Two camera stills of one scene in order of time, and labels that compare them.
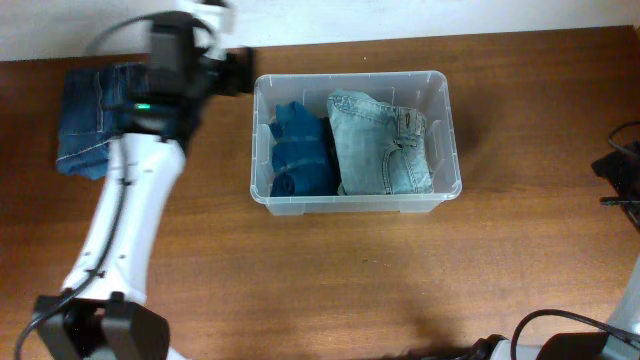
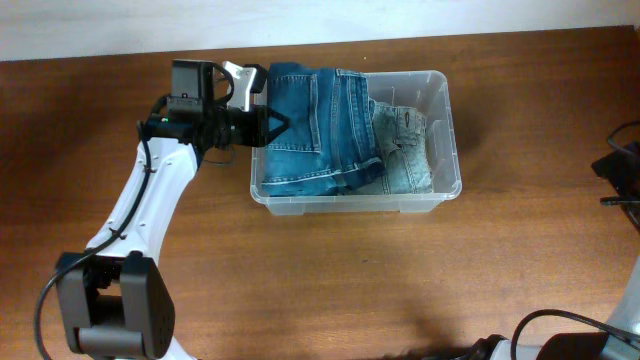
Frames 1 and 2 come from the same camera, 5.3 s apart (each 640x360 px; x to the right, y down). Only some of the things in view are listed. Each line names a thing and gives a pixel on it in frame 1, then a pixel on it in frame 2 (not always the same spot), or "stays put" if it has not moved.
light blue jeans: x=381 y=148 stays put
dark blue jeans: x=92 y=103 → x=332 y=145
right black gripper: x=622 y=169 stays put
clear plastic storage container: x=426 y=92 stays put
